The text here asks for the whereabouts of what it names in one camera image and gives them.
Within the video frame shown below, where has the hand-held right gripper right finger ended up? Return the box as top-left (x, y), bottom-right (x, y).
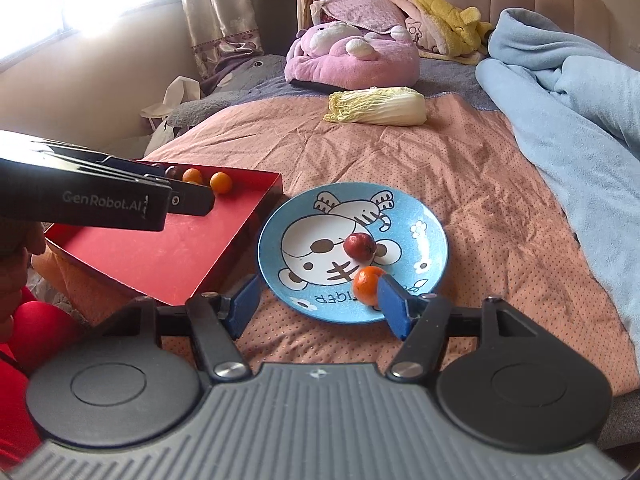
top-left (377, 274), bottom-right (546, 381)

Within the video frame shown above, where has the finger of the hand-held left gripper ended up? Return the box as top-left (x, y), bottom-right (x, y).
top-left (145, 175), bottom-right (217, 217)
top-left (102, 156), bottom-right (173, 181)

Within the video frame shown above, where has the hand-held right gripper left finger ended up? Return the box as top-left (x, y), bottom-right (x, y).
top-left (92, 274), bottom-right (262, 381)

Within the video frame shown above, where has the small orange tomato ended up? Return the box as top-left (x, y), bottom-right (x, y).
top-left (352, 266), bottom-right (387, 307)

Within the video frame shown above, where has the red tray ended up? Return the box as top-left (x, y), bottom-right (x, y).
top-left (44, 159), bottom-right (283, 307)

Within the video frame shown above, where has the blue cartoon tiger plate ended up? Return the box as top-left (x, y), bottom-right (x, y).
top-left (257, 185), bottom-right (450, 325)

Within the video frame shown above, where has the person's left hand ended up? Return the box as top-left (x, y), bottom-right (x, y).
top-left (0, 219), bottom-right (48, 321)

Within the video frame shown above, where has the small red fruit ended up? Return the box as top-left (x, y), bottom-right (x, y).
top-left (343, 232), bottom-right (377, 261)

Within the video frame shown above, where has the white tote bag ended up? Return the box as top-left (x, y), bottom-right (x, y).
top-left (141, 76), bottom-right (202, 158)

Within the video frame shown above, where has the pink dotted bedspread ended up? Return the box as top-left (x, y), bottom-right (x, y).
top-left (45, 92), bottom-right (640, 396)

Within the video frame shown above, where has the person's red clothing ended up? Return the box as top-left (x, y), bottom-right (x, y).
top-left (0, 285), bottom-right (88, 466)

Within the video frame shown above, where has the grey plush toy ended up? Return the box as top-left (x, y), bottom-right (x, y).
top-left (165, 54), bottom-right (288, 128)

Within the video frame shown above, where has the patterned curtain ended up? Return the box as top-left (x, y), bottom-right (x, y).
top-left (179, 0), bottom-right (266, 81)

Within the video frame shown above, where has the napa cabbage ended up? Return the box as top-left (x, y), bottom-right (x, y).
top-left (324, 87), bottom-right (428, 126)

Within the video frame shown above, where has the dark furniture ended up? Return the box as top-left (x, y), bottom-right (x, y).
top-left (250, 0), bottom-right (299, 56)

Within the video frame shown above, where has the pink plush toy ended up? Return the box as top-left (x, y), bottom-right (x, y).
top-left (285, 22), bottom-right (421, 93)

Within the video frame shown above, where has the grey bed sheet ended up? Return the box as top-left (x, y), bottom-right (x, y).
top-left (200, 55), bottom-right (501, 111)

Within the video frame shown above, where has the pink fleece pillow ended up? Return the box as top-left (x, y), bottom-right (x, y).
top-left (310, 0), bottom-right (406, 33)

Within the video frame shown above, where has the light blue blanket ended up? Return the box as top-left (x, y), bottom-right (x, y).
top-left (475, 7), bottom-right (640, 331)

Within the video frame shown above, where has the yellow and pink blanket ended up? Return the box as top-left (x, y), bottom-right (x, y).
top-left (384, 0), bottom-right (496, 66)

